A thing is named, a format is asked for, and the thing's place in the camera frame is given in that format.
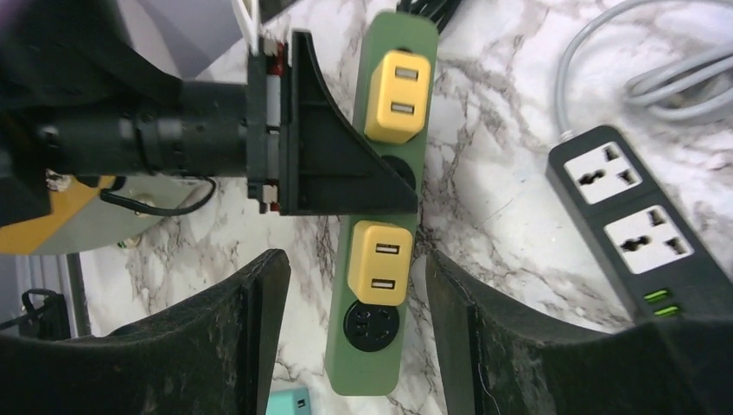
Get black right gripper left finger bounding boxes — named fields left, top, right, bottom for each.
left=1, top=249, right=290, bottom=414

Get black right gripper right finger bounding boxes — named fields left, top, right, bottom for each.
left=425, top=252, right=732, bottom=414

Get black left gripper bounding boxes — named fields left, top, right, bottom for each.
left=34, top=29, right=420, bottom=218

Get green USB charger plug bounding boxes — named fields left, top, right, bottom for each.
left=265, top=387, right=312, bottom=415

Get green power strip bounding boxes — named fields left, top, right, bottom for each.
left=325, top=11, right=439, bottom=397

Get yellow charger plug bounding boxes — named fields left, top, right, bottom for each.
left=347, top=220, right=413, bottom=306
left=364, top=50, right=431, bottom=144

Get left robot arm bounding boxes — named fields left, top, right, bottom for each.
left=1, top=1, right=418, bottom=414

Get black power cord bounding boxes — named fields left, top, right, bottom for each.
left=396, top=0, right=464, bottom=29

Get grey coiled cable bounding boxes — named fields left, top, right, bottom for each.
left=554, top=0, right=733, bottom=142

